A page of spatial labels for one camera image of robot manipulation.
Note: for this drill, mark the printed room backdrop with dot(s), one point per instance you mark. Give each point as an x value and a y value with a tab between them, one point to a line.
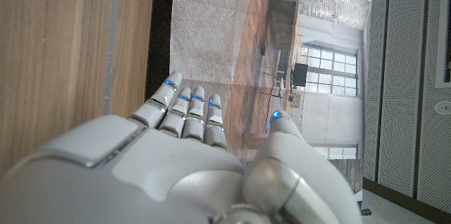
208	23

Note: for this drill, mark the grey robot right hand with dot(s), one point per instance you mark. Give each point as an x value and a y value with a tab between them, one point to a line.
141	174

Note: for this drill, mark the white round ceiling fixture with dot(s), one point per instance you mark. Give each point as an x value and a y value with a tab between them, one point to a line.
444	107

